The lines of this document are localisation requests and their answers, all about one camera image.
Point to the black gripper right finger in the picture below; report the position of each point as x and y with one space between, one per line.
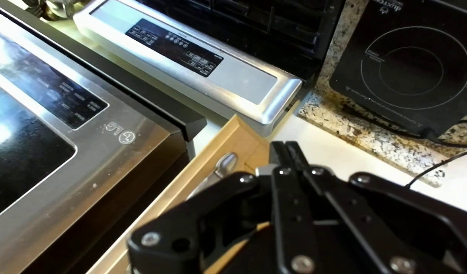
394 223

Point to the wooden cabinet door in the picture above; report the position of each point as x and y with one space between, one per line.
227 147

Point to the stainless steel gas stove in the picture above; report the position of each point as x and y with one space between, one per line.
218 55

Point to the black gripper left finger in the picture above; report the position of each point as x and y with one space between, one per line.
203 223

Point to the stainless steel LG microwave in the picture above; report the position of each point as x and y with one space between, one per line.
66 153

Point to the black induction cooktop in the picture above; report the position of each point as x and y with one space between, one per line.
410 66

